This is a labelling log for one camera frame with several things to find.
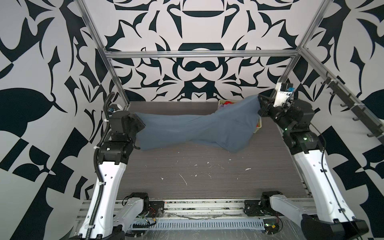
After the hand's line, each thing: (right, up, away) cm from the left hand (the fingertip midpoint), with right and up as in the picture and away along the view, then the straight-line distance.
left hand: (135, 114), depth 68 cm
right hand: (+55, +8, -4) cm, 55 cm away
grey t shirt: (+47, -7, +11) cm, 48 cm away
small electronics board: (+62, -52, +4) cm, 81 cm away
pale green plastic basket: (+48, +9, +44) cm, 66 cm away
